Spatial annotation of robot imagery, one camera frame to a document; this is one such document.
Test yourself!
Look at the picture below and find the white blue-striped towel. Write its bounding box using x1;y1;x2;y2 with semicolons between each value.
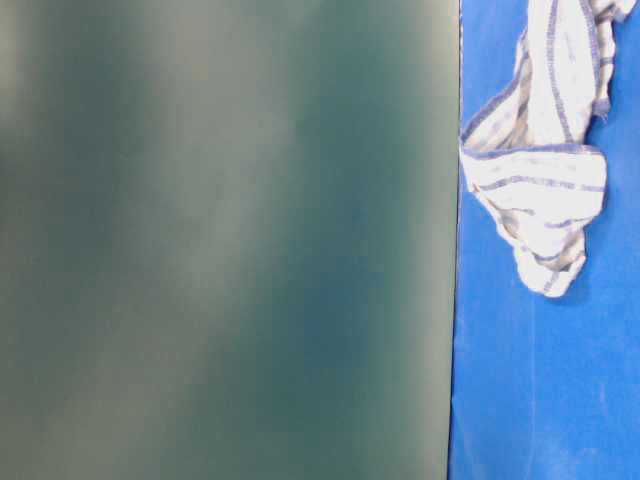
460;1;634;298

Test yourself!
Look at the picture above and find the blue cloth backdrop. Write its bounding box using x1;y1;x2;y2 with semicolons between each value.
449;1;639;479

